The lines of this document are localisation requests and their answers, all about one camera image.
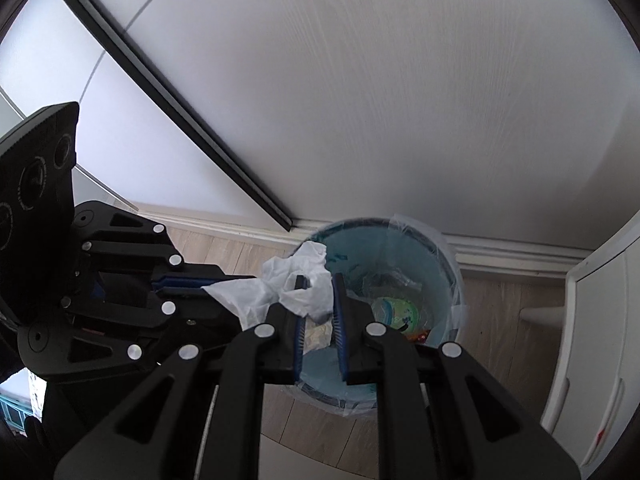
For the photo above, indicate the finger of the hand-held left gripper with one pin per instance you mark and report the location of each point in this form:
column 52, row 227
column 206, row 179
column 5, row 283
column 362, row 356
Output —
column 150, row 330
column 125, row 245

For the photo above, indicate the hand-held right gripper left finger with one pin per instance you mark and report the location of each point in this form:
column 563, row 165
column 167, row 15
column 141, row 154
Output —
column 300, row 340

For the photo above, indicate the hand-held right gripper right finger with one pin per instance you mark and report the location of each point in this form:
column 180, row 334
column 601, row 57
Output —
column 340, row 330

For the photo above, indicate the clear plastic bag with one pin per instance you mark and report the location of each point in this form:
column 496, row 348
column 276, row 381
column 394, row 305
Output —
column 385, row 280

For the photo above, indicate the white tissue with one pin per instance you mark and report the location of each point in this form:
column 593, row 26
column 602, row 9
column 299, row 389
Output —
column 300, row 270

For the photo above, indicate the teal trash bin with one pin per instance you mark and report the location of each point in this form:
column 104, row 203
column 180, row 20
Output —
column 430, row 280

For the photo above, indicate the clear bin liner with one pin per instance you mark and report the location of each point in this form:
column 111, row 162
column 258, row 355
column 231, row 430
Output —
column 450, row 255

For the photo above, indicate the teal plastic basket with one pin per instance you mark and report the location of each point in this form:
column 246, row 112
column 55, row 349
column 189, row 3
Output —
column 12, row 412

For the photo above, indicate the white nightstand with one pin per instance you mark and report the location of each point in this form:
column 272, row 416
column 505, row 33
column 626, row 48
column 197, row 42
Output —
column 595, row 335

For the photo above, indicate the black wall strip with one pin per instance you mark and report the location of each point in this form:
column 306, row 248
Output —
column 175, row 105

